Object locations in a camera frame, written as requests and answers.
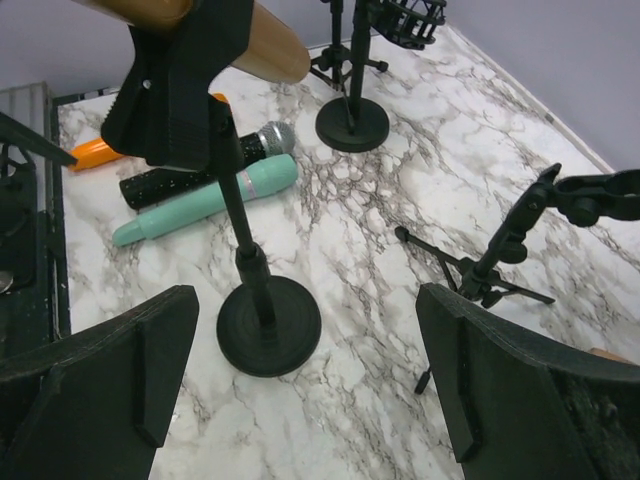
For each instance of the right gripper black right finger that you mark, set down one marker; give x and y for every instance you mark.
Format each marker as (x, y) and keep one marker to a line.
(507, 420)

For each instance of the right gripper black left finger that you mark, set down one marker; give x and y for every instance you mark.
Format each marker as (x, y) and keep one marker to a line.
(98, 404)

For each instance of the black tall tripod stand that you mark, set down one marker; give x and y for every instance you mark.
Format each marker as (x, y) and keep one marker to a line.
(583, 200)

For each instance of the orange microphone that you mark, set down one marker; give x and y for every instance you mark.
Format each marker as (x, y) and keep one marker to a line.
(98, 152)

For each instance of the mint green microphone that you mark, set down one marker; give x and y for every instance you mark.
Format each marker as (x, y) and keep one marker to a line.
(261, 179)

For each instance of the black round-base clip stand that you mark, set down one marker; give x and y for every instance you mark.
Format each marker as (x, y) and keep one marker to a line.
(270, 325)

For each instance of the black round-base shock-mount stand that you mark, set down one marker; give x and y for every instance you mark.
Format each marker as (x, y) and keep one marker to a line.
(360, 125)

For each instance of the gold microphone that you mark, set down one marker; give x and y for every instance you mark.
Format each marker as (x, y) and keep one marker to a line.
(274, 51)

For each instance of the wooden board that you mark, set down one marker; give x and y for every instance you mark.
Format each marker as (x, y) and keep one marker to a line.
(607, 355)

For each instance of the black front mounting rail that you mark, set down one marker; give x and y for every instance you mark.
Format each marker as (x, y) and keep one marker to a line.
(34, 278)

